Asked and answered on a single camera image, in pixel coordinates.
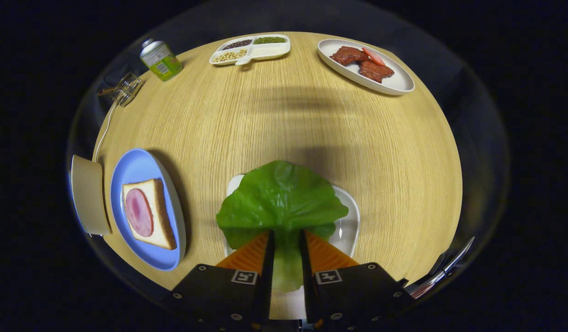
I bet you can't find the white toaster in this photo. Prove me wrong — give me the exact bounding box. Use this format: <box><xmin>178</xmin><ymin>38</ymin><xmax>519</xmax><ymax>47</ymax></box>
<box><xmin>70</xmin><ymin>154</ymin><xmax>112</xmax><ymax>237</ymax></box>

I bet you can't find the silver metal utensil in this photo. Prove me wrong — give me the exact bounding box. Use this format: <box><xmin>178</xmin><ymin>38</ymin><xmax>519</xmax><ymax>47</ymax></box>
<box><xmin>405</xmin><ymin>237</ymin><xmax>475</xmax><ymax>299</ymax></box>

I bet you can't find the white square plate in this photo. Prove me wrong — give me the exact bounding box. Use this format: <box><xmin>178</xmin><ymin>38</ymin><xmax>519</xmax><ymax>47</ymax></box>
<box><xmin>223</xmin><ymin>174</ymin><xmax>361</xmax><ymax>320</ymax></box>

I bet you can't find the green drink bottle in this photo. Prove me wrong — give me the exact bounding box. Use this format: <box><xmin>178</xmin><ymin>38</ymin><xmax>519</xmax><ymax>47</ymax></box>
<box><xmin>140</xmin><ymin>38</ymin><xmax>184</xmax><ymax>82</ymax></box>

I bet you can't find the white divided dish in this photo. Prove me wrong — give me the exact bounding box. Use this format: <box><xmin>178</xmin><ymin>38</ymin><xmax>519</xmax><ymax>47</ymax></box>
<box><xmin>209</xmin><ymin>34</ymin><xmax>292</xmax><ymax>66</ymax></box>

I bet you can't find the blue plate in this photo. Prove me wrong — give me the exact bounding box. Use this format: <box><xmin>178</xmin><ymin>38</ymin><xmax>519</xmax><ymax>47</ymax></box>
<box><xmin>110</xmin><ymin>148</ymin><xmax>187</xmax><ymax>272</ymax></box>

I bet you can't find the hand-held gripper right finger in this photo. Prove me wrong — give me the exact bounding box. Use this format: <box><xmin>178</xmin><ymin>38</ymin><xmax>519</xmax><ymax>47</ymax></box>
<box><xmin>299</xmin><ymin>230</ymin><xmax>416</xmax><ymax>331</ymax></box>

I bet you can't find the round pink ham slice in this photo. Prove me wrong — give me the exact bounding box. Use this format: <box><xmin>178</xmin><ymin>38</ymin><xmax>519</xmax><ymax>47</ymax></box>
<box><xmin>125</xmin><ymin>188</ymin><xmax>154</xmax><ymax>237</ymax></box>

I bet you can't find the green lettuce leaf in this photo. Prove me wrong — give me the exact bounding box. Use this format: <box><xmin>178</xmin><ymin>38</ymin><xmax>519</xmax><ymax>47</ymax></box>
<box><xmin>216</xmin><ymin>160</ymin><xmax>349</xmax><ymax>292</ymax></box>

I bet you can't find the brown meat piece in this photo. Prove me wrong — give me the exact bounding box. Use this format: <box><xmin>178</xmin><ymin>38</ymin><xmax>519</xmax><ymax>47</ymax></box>
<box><xmin>330</xmin><ymin>46</ymin><xmax>368</xmax><ymax>65</ymax></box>
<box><xmin>359</xmin><ymin>60</ymin><xmax>395</xmax><ymax>83</ymax></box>

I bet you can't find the pile of yellow soybeans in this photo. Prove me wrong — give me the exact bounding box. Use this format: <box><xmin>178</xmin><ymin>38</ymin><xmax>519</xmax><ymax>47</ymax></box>
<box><xmin>213</xmin><ymin>49</ymin><xmax>247</xmax><ymax>63</ymax></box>

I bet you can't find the red sausage slice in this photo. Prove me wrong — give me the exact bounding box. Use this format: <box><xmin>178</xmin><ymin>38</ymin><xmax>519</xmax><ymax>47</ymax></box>
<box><xmin>362</xmin><ymin>47</ymin><xmax>386</xmax><ymax>66</ymax></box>

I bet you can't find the metal wire basket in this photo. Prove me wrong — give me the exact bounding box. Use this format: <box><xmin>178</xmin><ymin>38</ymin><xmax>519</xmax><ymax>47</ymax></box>
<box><xmin>97</xmin><ymin>72</ymin><xmax>143</xmax><ymax>107</ymax></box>

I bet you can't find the white bread slice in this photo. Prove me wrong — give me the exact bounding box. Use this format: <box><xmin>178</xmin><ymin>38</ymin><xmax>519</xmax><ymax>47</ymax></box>
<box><xmin>122</xmin><ymin>178</ymin><xmax>177</xmax><ymax>250</ymax></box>

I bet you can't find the white toaster cable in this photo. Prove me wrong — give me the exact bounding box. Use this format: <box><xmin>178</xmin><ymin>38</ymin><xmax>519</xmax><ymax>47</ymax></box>
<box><xmin>92</xmin><ymin>101</ymin><xmax>119</xmax><ymax>163</ymax></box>

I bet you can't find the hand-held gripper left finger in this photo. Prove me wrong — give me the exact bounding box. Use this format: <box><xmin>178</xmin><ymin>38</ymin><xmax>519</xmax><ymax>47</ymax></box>
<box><xmin>165</xmin><ymin>231</ymin><xmax>276</xmax><ymax>330</ymax></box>

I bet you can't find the white oval meat plate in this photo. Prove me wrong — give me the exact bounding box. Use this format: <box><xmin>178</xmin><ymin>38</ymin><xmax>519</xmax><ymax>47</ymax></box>
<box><xmin>317</xmin><ymin>39</ymin><xmax>415</xmax><ymax>96</ymax></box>

